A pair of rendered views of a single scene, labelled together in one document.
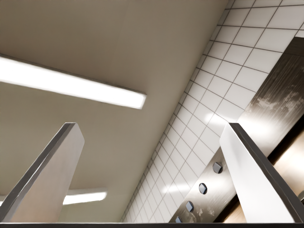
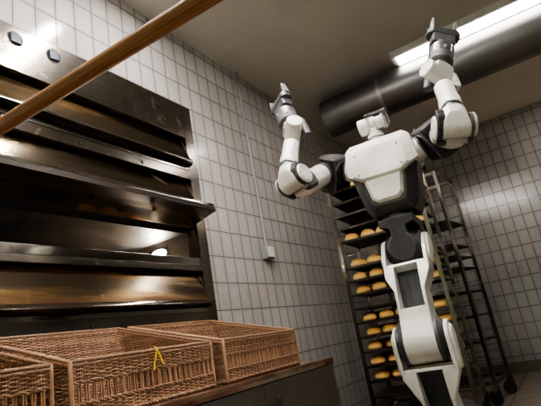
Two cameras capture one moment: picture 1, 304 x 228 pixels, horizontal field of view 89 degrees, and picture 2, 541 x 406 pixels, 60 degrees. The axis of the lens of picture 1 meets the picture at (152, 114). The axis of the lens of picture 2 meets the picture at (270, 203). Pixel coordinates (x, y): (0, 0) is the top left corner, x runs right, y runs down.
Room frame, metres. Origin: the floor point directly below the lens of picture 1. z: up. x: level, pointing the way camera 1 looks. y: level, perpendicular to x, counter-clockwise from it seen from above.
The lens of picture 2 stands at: (0.34, 1.84, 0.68)
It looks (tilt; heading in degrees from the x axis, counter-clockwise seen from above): 16 degrees up; 265
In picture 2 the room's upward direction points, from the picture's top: 10 degrees counter-clockwise
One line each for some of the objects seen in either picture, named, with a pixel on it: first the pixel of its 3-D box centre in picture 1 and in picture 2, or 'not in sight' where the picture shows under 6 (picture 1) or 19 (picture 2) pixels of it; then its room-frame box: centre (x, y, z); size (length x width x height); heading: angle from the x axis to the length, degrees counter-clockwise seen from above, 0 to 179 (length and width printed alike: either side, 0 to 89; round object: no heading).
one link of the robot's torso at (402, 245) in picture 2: not in sight; (407, 242); (-0.31, 0.07, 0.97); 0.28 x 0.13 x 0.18; 60
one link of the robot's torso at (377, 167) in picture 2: not in sight; (389, 176); (-0.29, 0.09, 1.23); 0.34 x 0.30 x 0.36; 150
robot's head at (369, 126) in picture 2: not in sight; (372, 126); (-0.26, 0.14, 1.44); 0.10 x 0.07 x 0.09; 150
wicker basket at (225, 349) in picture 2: not in sight; (216, 345); (0.50, -0.25, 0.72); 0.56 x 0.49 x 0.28; 57
